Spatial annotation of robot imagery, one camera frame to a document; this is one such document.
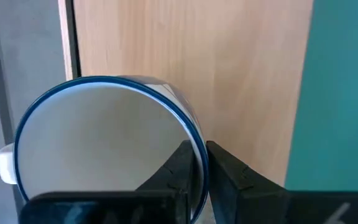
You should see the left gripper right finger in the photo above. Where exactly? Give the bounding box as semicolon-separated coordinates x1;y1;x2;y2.
206;141;358;224

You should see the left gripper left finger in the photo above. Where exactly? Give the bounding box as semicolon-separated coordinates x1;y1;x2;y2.
19;140;196;224

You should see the wide white blue-rimmed mug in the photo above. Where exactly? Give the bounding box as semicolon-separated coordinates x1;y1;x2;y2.
0;75;210;223

